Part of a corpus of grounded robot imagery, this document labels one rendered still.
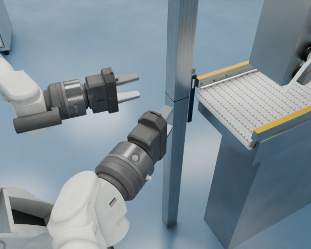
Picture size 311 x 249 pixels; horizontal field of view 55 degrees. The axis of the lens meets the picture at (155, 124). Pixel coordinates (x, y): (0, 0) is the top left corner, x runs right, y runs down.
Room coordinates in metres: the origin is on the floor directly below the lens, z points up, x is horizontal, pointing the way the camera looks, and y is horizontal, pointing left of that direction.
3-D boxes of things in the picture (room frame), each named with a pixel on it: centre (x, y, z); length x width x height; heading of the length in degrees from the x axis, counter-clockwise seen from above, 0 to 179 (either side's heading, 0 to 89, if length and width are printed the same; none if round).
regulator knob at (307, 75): (0.51, -0.30, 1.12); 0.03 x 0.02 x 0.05; 118
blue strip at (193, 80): (0.79, -0.12, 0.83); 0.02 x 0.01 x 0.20; 118
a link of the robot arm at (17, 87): (0.55, 0.31, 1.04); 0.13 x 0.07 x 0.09; 42
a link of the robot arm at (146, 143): (0.38, 0.03, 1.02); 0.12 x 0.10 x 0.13; 150
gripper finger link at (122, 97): (0.60, 0.07, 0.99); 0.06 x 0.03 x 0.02; 109
